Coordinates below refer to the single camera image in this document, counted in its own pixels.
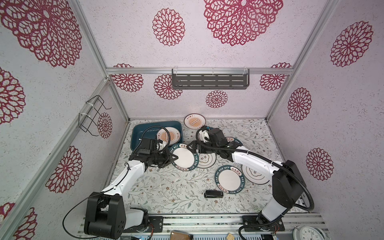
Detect black wire wall rack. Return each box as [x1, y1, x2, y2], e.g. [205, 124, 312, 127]
[78, 95, 112, 137]

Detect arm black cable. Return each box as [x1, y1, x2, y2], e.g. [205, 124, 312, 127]
[195, 128, 315, 240]
[62, 125, 172, 240]

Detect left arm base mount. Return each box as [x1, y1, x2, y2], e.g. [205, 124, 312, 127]
[124, 216, 164, 233]

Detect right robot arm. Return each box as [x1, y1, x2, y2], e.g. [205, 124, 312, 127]
[187, 126, 314, 225]

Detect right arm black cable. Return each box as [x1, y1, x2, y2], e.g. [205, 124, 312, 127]
[195, 128, 315, 240]

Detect teal plastic bin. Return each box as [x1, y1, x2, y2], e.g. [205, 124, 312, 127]
[131, 121, 184, 150]

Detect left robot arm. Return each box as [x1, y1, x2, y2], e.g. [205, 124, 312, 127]
[84, 138, 178, 240]

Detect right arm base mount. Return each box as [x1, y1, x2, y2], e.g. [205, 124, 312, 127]
[242, 215, 285, 232]

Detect green rim plate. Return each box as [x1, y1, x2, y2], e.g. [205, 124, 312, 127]
[170, 144, 199, 172]
[214, 165, 246, 195]
[226, 137, 243, 149]

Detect white cloud emblem plate right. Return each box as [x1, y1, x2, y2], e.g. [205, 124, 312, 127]
[242, 165, 270, 185]

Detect grey wall shelf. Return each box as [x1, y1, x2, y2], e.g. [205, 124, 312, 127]
[171, 69, 250, 90]

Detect orange sunburst plate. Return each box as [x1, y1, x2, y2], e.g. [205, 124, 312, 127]
[184, 114, 206, 130]
[157, 127, 181, 146]

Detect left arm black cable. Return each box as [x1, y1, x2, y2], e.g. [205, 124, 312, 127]
[62, 125, 172, 240]

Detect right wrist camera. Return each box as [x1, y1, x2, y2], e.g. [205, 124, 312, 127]
[198, 126, 210, 143]

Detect black small device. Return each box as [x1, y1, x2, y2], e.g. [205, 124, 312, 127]
[204, 190, 224, 199]

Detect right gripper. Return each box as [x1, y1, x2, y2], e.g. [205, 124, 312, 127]
[186, 140, 220, 155]

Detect white plate cloud emblem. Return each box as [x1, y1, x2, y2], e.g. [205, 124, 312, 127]
[198, 153, 217, 169]

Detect white analog clock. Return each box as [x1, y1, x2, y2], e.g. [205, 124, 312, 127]
[293, 226, 328, 240]

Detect brown box front edge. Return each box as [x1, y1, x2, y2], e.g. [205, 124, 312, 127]
[170, 231, 194, 240]

